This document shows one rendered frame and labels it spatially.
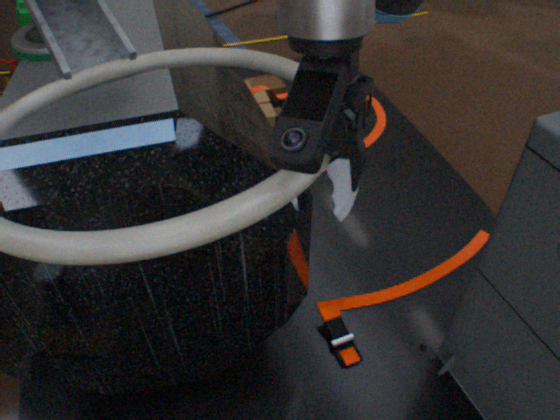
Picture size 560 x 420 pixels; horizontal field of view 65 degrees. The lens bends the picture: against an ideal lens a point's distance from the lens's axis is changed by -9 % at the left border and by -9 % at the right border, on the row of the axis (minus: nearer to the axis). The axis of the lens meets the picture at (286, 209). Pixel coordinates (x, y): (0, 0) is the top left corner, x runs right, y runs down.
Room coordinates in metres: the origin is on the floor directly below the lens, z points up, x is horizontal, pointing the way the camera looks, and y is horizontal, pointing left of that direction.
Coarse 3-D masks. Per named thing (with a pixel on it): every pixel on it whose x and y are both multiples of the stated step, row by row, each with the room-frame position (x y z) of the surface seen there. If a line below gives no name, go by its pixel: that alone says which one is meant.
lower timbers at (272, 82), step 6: (252, 78) 2.29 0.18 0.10; (258, 78) 2.28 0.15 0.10; (264, 78) 2.28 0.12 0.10; (270, 78) 2.28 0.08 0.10; (276, 78) 2.28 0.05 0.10; (252, 84) 2.22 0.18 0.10; (258, 84) 2.22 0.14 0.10; (264, 84) 2.22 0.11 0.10; (270, 84) 2.22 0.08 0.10; (276, 84) 2.22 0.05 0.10; (282, 84) 2.22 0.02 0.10; (276, 90) 2.18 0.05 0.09; (282, 90) 2.19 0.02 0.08; (270, 96) 2.17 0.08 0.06; (276, 108) 1.95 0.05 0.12
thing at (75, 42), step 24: (24, 0) 0.87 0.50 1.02; (48, 0) 0.90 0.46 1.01; (72, 0) 0.91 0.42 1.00; (96, 0) 0.84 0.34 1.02; (48, 24) 0.82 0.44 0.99; (72, 24) 0.83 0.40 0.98; (96, 24) 0.84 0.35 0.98; (48, 48) 0.74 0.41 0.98; (72, 48) 0.76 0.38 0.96; (96, 48) 0.77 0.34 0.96; (120, 48) 0.75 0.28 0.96; (72, 72) 0.70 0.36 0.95
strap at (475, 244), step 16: (368, 144) 1.80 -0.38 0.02; (480, 240) 1.19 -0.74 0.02; (464, 256) 1.11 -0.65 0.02; (432, 272) 1.04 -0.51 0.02; (448, 272) 1.03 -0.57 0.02; (400, 288) 0.97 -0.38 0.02; (416, 288) 0.97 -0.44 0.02; (320, 304) 0.91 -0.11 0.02; (336, 304) 0.91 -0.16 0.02; (352, 304) 0.91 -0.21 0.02; (368, 304) 0.91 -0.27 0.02
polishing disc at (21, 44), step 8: (32, 24) 1.08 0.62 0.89; (16, 32) 1.03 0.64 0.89; (24, 32) 1.03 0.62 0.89; (32, 32) 1.03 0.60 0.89; (16, 40) 0.99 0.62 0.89; (24, 40) 0.99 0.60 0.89; (32, 40) 0.98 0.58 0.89; (40, 40) 0.98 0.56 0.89; (16, 48) 0.96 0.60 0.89; (24, 48) 0.94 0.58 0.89; (32, 48) 0.94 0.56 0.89; (40, 48) 0.94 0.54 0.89
